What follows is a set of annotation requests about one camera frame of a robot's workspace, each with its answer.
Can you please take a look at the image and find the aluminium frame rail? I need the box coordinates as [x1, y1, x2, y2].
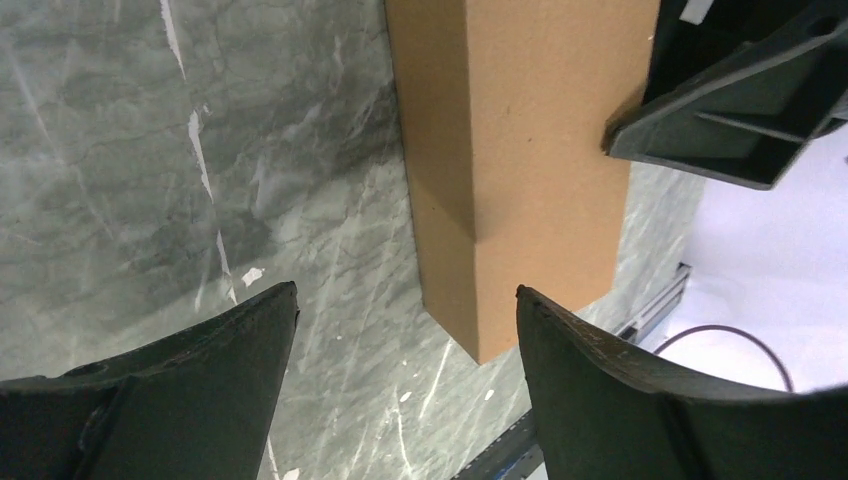
[613, 263, 692, 345]

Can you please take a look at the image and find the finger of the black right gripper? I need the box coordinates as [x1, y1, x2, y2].
[603, 0, 847, 190]

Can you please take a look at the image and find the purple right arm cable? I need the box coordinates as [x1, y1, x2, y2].
[652, 324, 796, 393]

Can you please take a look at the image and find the brown cardboard box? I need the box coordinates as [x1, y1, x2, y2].
[385, 0, 660, 364]

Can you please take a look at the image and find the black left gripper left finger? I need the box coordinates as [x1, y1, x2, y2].
[1, 282, 299, 479]

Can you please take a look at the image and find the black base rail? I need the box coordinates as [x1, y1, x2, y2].
[451, 410, 543, 480]

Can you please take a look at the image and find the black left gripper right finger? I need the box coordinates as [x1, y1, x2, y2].
[516, 286, 847, 479]

